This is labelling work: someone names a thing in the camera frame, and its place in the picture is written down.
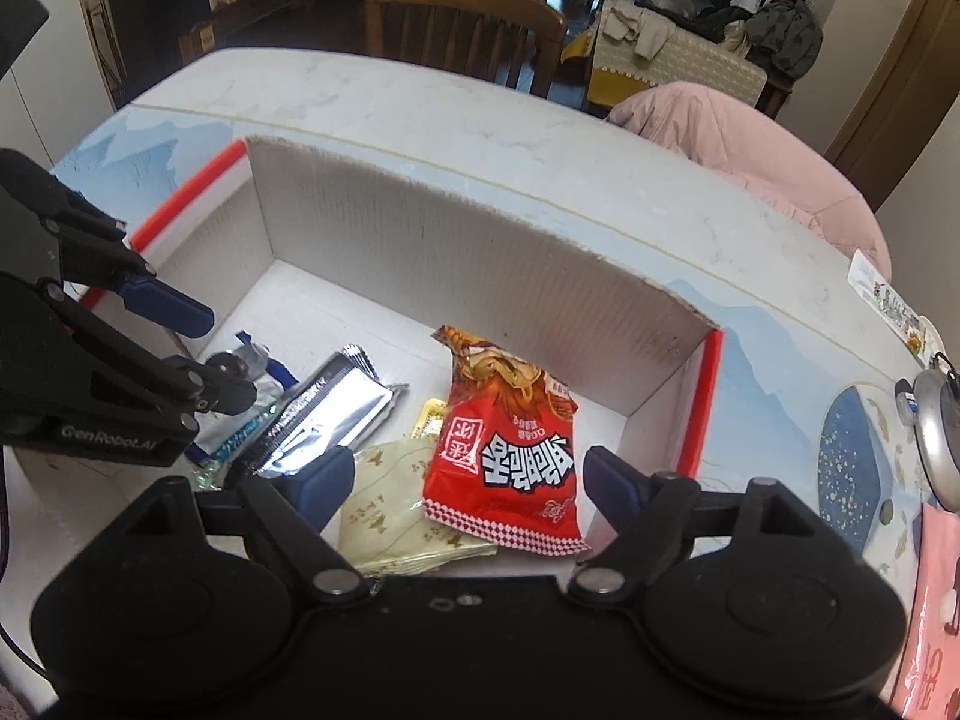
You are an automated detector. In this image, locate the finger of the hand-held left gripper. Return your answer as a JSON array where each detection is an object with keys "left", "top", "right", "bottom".
[
  {"left": 0, "top": 148, "right": 217, "bottom": 340},
  {"left": 0, "top": 274, "right": 260, "bottom": 422}
]

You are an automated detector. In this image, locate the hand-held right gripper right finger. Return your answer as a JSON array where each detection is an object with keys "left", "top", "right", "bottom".
[{"left": 566, "top": 445, "right": 797, "bottom": 605}]

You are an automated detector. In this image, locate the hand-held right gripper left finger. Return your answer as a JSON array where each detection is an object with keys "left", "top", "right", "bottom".
[{"left": 196, "top": 444, "right": 376, "bottom": 601}]

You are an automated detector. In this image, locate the pale green snack packet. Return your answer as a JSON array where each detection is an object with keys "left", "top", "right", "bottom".
[{"left": 334, "top": 439, "right": 500, "bottom": 578}]

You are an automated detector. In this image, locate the long silver foil snack packet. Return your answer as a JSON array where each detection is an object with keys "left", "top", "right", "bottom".
[{"left": 225, "top": 345, "right": 410, "bottom": 481}]

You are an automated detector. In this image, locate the white blue-striped snack packet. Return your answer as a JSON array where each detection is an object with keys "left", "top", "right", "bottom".
[{"left": 184, "top": 330, "right": 301, "bottom": 488}]

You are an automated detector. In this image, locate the red noodle snack packet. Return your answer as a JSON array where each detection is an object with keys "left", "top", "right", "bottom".
[{"left": 422, "top": 325, "right": 593, "bottom": 557}]

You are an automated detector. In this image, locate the small yellow candy packet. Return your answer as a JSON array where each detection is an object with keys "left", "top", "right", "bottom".
[{"left": 409, "top": 397, "right": 451, "bottom": 442}]

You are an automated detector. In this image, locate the red cardboard box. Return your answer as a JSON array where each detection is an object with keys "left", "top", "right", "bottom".
[{"left": 15, "top": 136, "right": 727, "bottom": 586}]

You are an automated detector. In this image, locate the yellow box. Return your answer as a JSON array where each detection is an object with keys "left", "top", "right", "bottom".
[{"left": 178, "top": 21, "right": 218, "bottom": 65}]

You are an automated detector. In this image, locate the small printed flat packet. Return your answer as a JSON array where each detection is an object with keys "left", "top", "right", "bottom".
[{"left": 847, "top": 249, "right": 938, "bottom": 361}]

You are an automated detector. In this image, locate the round metal container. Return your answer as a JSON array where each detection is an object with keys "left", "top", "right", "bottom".
[{"left": 892, "top": 352, "right": 960, "bottom": 503}]

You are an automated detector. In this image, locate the mountain print table cover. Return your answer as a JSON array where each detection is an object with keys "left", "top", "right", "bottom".
[{"left": 15, "top": 45, "right": 960, "bottom": 616}]

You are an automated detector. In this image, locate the pink paper bag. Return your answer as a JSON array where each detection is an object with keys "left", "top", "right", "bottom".
[{"left": 889, "top": 502, "right": 960, "bottom": 720}]

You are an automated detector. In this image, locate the pink padded coat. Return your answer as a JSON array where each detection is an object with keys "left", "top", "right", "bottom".
[{"left": 606, "top": 82, "right": 893, "bottom": 278}]

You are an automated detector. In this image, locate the sofa with lace cover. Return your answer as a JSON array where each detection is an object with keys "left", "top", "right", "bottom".
[{"left": 585, "top": 15, "right": 796, "bottom": 117}]

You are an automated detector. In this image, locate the pile of clothes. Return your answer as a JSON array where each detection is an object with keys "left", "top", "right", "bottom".
[{"left": 600, "top": 0, "right": 826, "bottom": 80}]

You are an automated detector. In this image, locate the brown wooden door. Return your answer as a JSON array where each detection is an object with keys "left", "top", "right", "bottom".
[{"left": 825, "top": 0, "right": 960, "bottom": 211}]

